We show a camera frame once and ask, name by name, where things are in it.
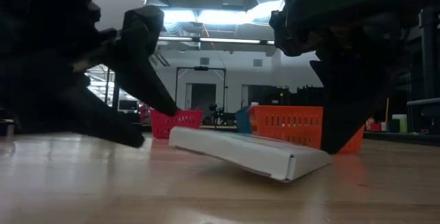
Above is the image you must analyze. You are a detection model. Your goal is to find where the black gantry frame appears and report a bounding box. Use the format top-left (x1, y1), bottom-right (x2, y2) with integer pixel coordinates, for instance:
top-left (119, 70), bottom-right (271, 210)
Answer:
top-left (174, 66), bottom-right (228, 113)

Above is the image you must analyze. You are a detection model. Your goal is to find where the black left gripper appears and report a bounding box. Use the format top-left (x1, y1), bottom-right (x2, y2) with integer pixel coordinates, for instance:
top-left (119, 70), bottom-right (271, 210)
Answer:
top-left (0, 5), bottom-right (179, 148)

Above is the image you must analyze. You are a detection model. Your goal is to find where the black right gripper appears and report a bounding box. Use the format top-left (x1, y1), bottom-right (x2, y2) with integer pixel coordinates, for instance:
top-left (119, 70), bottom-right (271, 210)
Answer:
top-left (269, 0), bottom-right (417, 155)

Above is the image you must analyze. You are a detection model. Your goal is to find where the green white container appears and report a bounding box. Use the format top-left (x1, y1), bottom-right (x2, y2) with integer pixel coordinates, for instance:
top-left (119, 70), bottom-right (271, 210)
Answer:
top-left (391, 113), bottom-right (408, 134)

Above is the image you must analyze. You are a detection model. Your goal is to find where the ceiling light panel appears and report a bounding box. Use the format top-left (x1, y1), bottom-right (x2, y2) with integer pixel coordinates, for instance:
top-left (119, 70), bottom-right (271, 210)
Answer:
top-left (161, 0), bottom-right (276, 25)

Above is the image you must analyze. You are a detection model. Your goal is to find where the blue plastic bin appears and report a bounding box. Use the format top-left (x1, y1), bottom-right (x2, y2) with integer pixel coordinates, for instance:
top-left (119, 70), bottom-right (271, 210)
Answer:
top-left (235, 105), bottom-right (254, 135)

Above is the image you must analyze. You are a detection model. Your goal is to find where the white cardboard product box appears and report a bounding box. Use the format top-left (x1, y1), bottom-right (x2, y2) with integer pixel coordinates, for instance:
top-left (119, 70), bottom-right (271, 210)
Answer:
top-left (168, 126), bottom-right (333, 183)

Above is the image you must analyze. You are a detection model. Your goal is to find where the red plastic basket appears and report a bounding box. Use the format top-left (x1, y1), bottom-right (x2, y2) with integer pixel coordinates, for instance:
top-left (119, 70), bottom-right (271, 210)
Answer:
top-left (150, 109), bottom-right (204, 139)

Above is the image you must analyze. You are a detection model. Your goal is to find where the orange plastic basket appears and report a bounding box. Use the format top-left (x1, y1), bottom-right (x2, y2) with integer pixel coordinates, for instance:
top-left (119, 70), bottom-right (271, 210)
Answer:
top-left (247, 104), bottom-right (365, 155)

